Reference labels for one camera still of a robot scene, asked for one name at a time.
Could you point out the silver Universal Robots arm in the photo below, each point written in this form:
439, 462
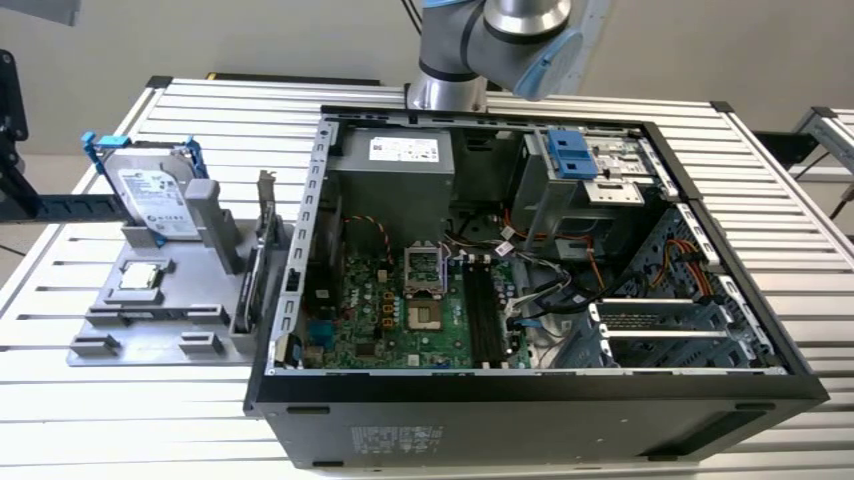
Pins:
454, 45

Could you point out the black RAM slot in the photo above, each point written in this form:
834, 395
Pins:
489, 315
474, 315

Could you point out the RAM slot with white clips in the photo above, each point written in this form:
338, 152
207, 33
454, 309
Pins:
481, 315

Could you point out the hard disk in blue carrier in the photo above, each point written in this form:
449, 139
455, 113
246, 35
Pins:
150, 190

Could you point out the silver CPU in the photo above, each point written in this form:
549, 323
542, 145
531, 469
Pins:
139, 276

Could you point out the grey parts rack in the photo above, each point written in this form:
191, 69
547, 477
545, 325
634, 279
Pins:
194, 280

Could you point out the grey power supply unit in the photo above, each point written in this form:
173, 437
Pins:
394, 200

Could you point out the green Dell motherboard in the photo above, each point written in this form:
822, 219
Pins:
363, 320

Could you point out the CPU socket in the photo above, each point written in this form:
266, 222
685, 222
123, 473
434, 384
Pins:
425, 315

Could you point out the grey metal drive cage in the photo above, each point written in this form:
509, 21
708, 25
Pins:
554, 205

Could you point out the black PC case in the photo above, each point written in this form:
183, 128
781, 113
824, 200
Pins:
534, 425

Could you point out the perforated metal disk bay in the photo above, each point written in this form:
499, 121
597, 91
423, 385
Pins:
661, 334

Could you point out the metal slat side table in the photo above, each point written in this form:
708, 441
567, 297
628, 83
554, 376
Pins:
834, 135

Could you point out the graphics card with metal bracket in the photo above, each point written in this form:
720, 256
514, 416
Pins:
249, 295

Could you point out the blue plastic drive bracket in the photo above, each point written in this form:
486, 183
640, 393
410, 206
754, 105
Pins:
567, 150

